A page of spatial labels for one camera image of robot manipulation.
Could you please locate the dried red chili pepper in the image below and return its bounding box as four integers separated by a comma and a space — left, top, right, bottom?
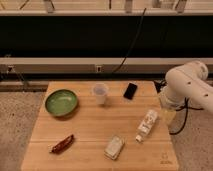
51, 135, 75, 154

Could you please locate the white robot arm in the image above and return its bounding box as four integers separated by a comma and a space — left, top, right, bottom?
159, 61, 213, 125

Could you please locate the clear plastic bottle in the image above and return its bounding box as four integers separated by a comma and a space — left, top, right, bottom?
136, 110, 158, 142

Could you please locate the black smartphone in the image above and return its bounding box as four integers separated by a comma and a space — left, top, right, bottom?
123, 83, 137, 100

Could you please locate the clear plastic cup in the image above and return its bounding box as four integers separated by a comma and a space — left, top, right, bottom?
92, 83, 109, 105

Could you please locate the green ceramic bowl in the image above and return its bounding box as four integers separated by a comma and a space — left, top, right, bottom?
45, 89, 78, 117

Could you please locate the black floor cable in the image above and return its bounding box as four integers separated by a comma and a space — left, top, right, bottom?
154, 79, 205, 136

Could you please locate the white wall outlet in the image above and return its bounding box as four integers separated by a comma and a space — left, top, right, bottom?
97, 66, 102, 73

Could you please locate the black hanging cable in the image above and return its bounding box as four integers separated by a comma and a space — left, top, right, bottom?
111, 7, 147, 74

